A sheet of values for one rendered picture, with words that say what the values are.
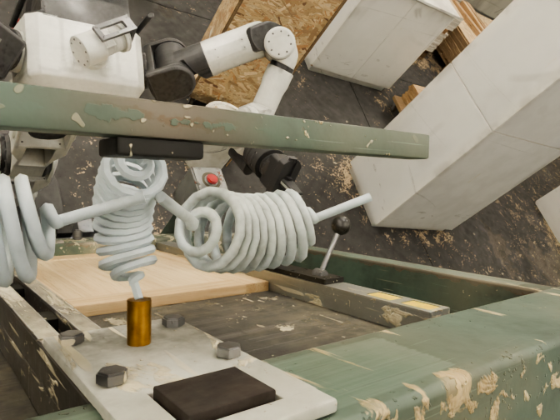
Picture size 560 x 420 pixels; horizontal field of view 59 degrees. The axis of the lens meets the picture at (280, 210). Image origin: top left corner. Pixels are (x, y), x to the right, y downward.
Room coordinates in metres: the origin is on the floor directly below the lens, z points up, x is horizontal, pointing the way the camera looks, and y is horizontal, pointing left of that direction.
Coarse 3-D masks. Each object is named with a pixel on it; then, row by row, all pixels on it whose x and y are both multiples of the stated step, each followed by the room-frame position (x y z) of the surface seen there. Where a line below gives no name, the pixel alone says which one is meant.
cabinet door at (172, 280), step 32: (64, 256) 0.63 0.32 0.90; (96, 256) 0.67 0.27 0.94; (160, 256) 0.76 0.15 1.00; (64, 288) 0.42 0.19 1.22; (96, 288) 0.45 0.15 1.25; (128, 288) 0.48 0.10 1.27; (160, 288) 0.50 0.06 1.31; (192, 288) 0.53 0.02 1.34; (224, 288) 0.57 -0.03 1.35; (256, 288) 0.63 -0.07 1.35
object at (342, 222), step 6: (342, 216) 0.75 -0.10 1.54; (336, 222) 0.73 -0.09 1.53; (342, 222) 0.73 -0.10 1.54; (348, 222) 0.74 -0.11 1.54; (336, 228) 0.72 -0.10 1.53; (342, 228) 0.72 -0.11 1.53; (348, 228) 0.73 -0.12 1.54; (336, 234) 0.72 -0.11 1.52; (342, 234) 0.73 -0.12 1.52; (336, 240) 0.71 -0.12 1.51; (330, 246) 0.70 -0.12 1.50; (330, 252) 0.69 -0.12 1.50; (324, 258) 0.68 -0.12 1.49; (324, 264) 0.67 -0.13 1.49; (312, 270) 0.66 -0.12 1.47; (318, 270) 0.65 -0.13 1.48; (324, 270) 0.66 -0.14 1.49
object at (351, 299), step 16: (240, 272) 0.70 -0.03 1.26; (256, 272) 0.68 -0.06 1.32; (272, 272) 0.67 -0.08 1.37; (272, 288) 0.65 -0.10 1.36; (288, 288) 0.64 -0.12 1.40; (304, 288) 0.63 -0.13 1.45; (320, 288) 0.62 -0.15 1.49; (336, 288) 0.61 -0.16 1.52; (352, 288) 0.62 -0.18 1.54; (368, 288) 0.63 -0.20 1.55; (320, 304) 0.60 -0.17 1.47; (336, 304) 0.59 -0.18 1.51; (352, 304) 0.58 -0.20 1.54; (368, 304) 0.58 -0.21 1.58; (384, 304) 0.57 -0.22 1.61; (400, 304) 0.56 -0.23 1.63; (432, 304) 0.59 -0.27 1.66; (368, 320) 0.56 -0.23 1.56; (384, 320) 0.56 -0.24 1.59; (400, 320) 0.55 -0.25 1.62; (416, 320) 0.54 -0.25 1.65
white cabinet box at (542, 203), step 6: (552, 192) 5.15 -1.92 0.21; (558, 192) 5.13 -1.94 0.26; (540, 198) 5.16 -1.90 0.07; (546, 198) 5.14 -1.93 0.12; (552, 198) 5.12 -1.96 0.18; (558, 198) 5.09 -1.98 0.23; (540, 204) 5.13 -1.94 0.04; (546, 204) 5.11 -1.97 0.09; (552, 204) 5.08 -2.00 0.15; (558, 204) 5.06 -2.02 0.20; (540, 210) 5.09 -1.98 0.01; (546, 210) 5.07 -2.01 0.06; (552, 210) 5.05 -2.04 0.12; (558, 210) 5.03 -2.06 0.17; (546, 216) 5.04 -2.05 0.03; (552, 216) 5.02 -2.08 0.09; (558, 216) 5.00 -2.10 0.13; (552, 222) 4.98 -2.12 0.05; (558, 222) 4.96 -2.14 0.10; (552, 228) 4.94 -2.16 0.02; (558, 228) 4.93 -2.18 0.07; (558, 234) 4.89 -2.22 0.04; (558, 240) 4.86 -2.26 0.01
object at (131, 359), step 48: (144, 144) 0.17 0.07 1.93; (192, 144) 0.20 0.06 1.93; (96, 192) 0.18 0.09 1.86; (144, 192) 0.18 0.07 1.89; (96, 240) 0.17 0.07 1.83; (144, 240) 0.19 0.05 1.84; (0, 288) 0.26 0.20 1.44; (48, 288) 0.29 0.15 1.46; (0, 336) 0.22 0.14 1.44; (48, 336) 0.18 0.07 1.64; (96, 336) 0.15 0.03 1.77; (144, 336) 0.16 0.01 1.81; (192, 336) 0.19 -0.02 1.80; (48, 384) 0.14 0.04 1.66; (96, 384) 0.10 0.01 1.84; (144, 384) 0.12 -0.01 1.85; (288, 384) 0.15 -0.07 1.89
